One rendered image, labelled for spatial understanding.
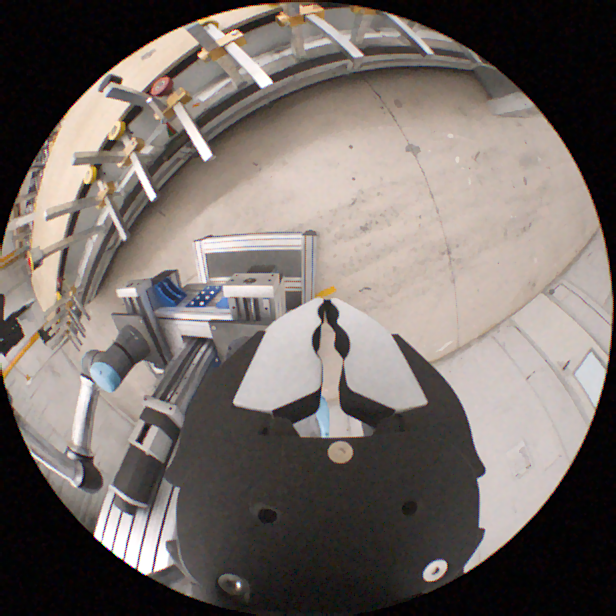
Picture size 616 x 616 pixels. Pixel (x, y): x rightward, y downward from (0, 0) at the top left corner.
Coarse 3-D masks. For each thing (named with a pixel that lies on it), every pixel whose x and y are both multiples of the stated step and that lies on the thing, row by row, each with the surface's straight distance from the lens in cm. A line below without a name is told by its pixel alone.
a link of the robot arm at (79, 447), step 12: (84, 360) 91; (84, 372) 88; (84, 384) 88; (96, 384) 86; (84, 396) 88; (96, 396) 89; (84, 408) 88; (84, 420) 88; (72, 432) 92; (84, 432) 89; (72, 444) 92; (84, 444) 90; (72, 456) 91; (84, 456) 90
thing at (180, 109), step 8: (168, 96) 90; (176, 104) 84; (176, 112) 82; (184, 112) 79; (184, 120) 77; (192, 120) 77; (192, 128) 74; (192, 136) 72; (200, 136) 71; (200, 144) 69; (208, 144) 71; (200, 152) 69; (208, 152) 67; (208, 160) 68
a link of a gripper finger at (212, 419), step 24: (240, 360) 8; (216, 384) 7; (240, 384) 7; (192, 408) 7; (216, 408) 6; (240, 408) 6; (192, 432) 6; (216, 432) 6; (240, 432) 6; (264, 432) 6; (192, 456) 6; (168, 480) 6
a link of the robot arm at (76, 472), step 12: (12, 408) 72; (24, 420) 74; (24, 432) 72; (36, 432) 75; (36, 444) 73; (48, 444) 75; (36, 456) 75; (48, 456) 74; (60, 456) 76; (60, 468) 76; (72, 468) 78; (84, 468) 80; (96, 468) 88; (72, 480) 80; (84, 480) 79; (96, 480) 83; (96, 492) 86
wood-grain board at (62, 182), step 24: (240, 24) 98; (144, 48) 126; (168, 48) 107; (192, 48) 96; (120, 72) 129; (144, 72) 107; (96, 96) 140; (72, 120) 163; (96, 120) 124; (120, 120) 105; (72, 144) 147; (96, 144) 114; (48, 168) 193; (72, 168) 138; (48, 192) 185; (72, 192) 134; (48, 240) 192; (48, 264) 208; (48, 288) 239
